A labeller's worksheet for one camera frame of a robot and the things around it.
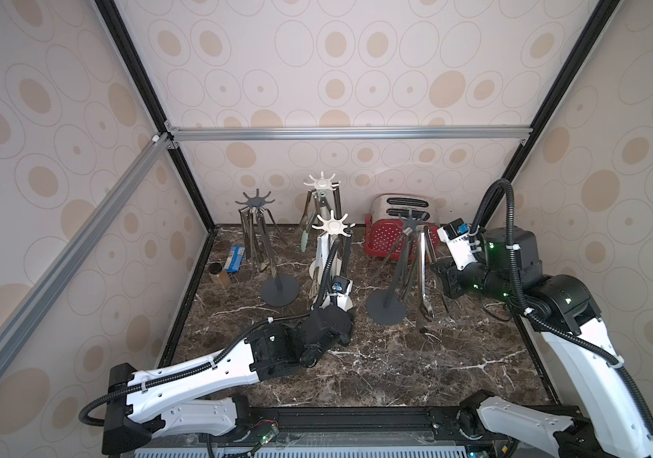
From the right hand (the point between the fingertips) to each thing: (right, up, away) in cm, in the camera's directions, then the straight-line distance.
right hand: (444, 263), depth 64 cm
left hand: (-19, -11, +3) cm, 22 cm away
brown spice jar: (-63, -5, +31) cm, 71 cm away
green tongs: (-31, +15, +16) cm, 38 cm away
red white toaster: (-5, +16, +36) cm, 40 cm away
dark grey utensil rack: (-44, -11, +36) cm, 58 cm away
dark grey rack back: (-7, -16, +32) cm, 36 cm away
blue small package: (-63, 0, +45) cm, 77 cm away
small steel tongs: (-27, +3, +3) cm, 28 cm away
